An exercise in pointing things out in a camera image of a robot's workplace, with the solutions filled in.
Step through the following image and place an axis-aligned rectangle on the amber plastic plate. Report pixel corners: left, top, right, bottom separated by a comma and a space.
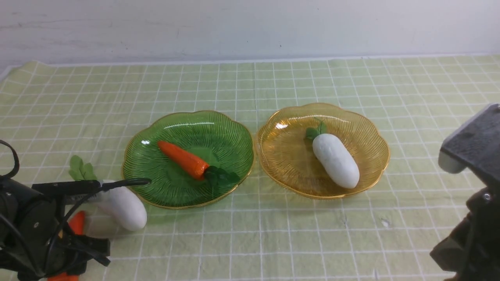
254, 103, 390, 199

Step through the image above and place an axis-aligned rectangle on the white radish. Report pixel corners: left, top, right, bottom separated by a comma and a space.
306, 121, 360, 189
68, 155, 148, 231

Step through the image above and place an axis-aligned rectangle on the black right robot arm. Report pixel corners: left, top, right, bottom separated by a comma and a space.
430, 103, 500, 281

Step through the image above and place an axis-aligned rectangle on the green plastic plate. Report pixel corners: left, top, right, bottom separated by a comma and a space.
121, 110, 255, 210

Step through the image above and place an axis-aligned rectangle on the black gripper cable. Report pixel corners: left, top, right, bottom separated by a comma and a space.
0, 140, 152, 274

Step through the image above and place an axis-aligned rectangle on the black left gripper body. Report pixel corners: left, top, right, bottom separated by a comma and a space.
1, 178, 111, 281

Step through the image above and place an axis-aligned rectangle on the orange carrot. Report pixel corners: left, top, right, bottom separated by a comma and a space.
47, 210, 86, 281
157, 140, 240, 189

